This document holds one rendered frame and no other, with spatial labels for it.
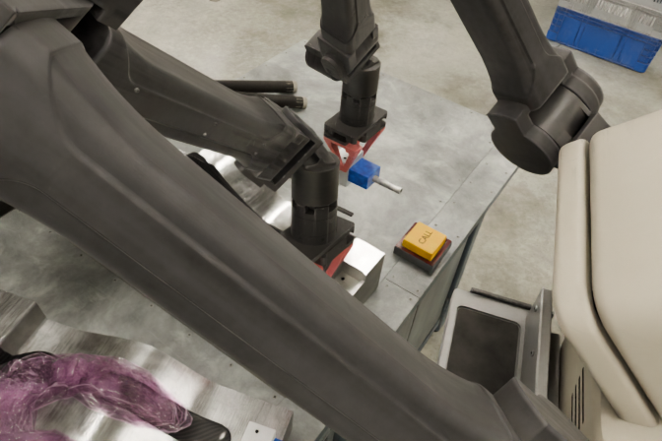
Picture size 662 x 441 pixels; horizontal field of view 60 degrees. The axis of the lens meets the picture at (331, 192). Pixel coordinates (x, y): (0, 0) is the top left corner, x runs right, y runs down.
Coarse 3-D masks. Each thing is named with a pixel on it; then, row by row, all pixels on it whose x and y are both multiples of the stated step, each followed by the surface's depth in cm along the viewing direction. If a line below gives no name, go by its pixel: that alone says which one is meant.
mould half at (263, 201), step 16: (208, 160) 101; (224, 160) 101; (224, 176) 99; (240, 176) 101; (240, 192) 99; (256, 192) 101; (272, 192) 102; (256, 208) 99; (272, 208) 100; (288, 208) 101; (272, 224) 98; (288, 224) 98; (352, 256) 93; (368, 256) 93; (368, 272) 91; (368, 288) 96; (224, 352) 88
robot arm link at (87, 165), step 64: (0, 0) 18; (64, 0) 25; (0, 64) 19; (64, 64) 21; (0, 128) 20; (64, 128) 20; (128, 128) 22; (0, 192) 21; (64, 192) 21; (128, 192) 22; (192, 192) 23; (128, 256) 22; (192, 256) 23; (256, 256) 23; (192, 320) 24; (256, 320) 24; (320, 320) 25; (320, 384) 25; (384, 384) 26; (448, 384) 30; (512, 384) 32
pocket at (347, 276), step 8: (344, 264) 93; (336, 272) 92; (344, 272) 94; (352, 272) 93; (360, 272) 91; (336, 280) 93; (344, 280) 93; (352, 280) 93; (360, 280) 93; (352, 288) 92
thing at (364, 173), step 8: (344, 152) 102; (360, 152) 102; (344, 160) 100; (360, 160) 102; (352, 168) 100; (360, 168) 101; (368, 168) 101; (376, 168) 101; (344, 176) 102; (352, 176) 101; (360, 176) 100; (368, 176) 99; (376, 176) 100; (344, 184) 103; (360, 184) 101; (368, 184) 100; (384, 184) 99; (392, 184) 99; (400, 192) 99
